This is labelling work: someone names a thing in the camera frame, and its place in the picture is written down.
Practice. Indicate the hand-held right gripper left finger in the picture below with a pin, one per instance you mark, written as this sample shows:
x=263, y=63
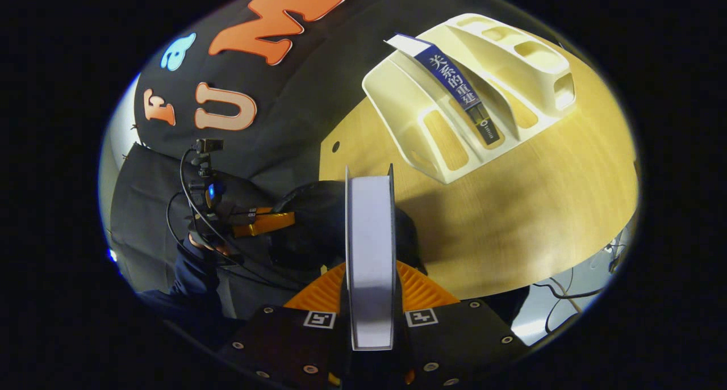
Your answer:
x=284, y=339

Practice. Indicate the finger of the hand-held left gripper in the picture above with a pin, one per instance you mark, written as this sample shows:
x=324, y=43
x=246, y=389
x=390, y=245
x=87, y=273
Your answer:
x=267, y=221

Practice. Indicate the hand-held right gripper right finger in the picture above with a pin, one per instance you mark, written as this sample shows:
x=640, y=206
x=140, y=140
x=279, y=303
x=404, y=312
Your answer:
x=454, y=339

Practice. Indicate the white book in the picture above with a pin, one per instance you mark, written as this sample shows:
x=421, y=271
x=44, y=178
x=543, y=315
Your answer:
x=370, y=254

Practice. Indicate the cream plastic bookshelf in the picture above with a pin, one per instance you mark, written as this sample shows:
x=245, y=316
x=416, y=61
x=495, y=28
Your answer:
x=409, y=112

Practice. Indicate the blue book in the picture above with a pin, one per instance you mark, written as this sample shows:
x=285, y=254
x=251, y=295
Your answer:
x=454, y=83

